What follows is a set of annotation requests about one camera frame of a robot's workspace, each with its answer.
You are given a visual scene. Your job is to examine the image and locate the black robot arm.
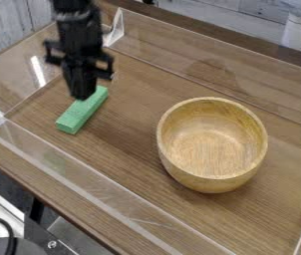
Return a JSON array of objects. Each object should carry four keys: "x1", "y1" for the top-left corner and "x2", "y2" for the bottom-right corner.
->
[{"x1": 42, "y1": 0, "x2": 115, "y2": 101}]

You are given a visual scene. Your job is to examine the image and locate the black table leg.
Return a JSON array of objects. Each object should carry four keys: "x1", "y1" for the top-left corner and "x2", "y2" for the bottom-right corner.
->
[{"x1": 29, "y1": 198, "x2": 45, "y2": 223}]

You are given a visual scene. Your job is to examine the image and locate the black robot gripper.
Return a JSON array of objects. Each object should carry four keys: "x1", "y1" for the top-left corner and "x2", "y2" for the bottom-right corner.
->
[{"x1": 44, "y1": 6, "x2": 113, "y2": 101}]

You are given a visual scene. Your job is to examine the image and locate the brown wooden bowl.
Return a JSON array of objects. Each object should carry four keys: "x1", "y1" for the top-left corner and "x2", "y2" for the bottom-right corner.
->
[{"x1": 155, "y1": 97, "x2": 268, "y2": 193}]

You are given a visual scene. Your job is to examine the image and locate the clear acrylic tray walls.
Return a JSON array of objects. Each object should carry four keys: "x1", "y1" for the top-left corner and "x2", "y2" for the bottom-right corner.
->
[{"x1": 0, "y1": 0, "x2": 301, "y2": 255}]

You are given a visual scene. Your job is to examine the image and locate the green rectangular block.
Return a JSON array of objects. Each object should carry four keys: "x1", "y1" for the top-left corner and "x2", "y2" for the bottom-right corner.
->
[{"x1": 56, "y1": 86, "x2": 109, "y2": 134}]

